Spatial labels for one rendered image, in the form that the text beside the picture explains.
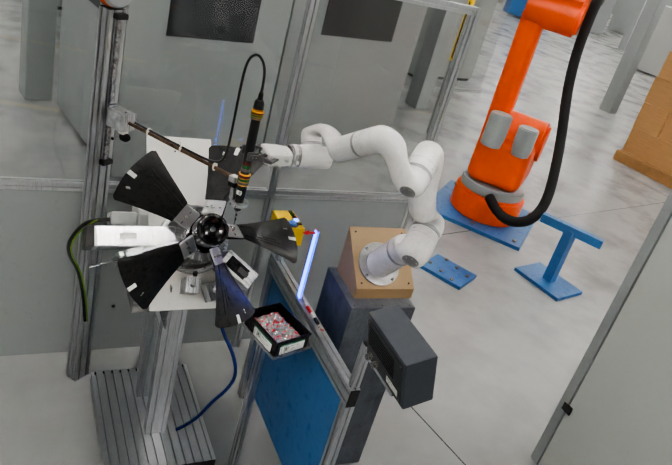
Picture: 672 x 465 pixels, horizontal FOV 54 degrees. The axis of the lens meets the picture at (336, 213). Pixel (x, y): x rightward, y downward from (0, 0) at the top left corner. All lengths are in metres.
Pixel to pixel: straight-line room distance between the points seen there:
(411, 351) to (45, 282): 1.90
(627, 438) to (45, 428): 2.62
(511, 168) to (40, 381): 4.16
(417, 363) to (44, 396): 2.00
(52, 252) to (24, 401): 0.70
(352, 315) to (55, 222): 1.38
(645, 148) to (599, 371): 6.83
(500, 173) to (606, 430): 3.09
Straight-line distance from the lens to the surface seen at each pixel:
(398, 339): 2.05
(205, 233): 2.37
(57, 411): 3.38
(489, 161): 6.03
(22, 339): 3.53
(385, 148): 2.13
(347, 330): 2.74
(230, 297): 2.42
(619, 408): 3.42
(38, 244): 3.21
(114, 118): 2.72
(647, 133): 10.05
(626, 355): 3.34
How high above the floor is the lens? 2.39
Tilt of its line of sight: 26 degrees down
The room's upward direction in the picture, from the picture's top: 16 degrees clockwise
